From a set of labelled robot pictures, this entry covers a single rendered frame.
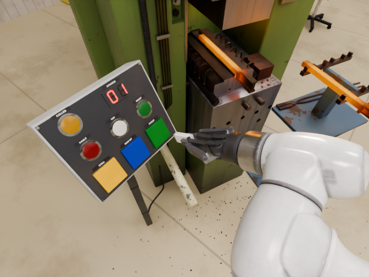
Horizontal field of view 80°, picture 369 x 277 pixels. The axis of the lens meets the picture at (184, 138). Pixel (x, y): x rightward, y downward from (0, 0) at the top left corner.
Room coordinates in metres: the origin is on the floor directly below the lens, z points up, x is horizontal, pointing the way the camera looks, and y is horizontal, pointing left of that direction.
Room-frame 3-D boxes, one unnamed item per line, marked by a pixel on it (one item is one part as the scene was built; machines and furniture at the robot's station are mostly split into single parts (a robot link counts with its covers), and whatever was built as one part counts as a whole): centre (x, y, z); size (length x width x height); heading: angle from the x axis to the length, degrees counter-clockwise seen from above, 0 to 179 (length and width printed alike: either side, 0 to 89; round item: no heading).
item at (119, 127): (0.41, 0.19, 1.09); 0.05 x 0.03 x 0.04; 116
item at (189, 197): (0.55, 0.05, 0.62); 0.44 x 0.05 x 0.05; 26
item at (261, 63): (0.91, -0.35, 0.95); 0.12 x 0.09 x 0.07; 26
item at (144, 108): (0.49, 0.12, 1.09); 0.05 x 0.03 x 0.04; 116
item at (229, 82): (0.97, -0.12, 0.96); 0.42 x 0.20 x 0.09; 26
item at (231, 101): (1.00, -0.17, 0.69); 0.56 x 0.38 x 0.45; 26
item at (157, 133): (0.46, 0.09, 1.01); 0.07 x 0.05 x 0.07; 141
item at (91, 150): (0.33, 0.25, 1.09); 0.05 x 0.03 x 0.04; 116
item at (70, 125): (0.36, 0.28, 1.16); 0.05 x 0.03 x 0.04; 116
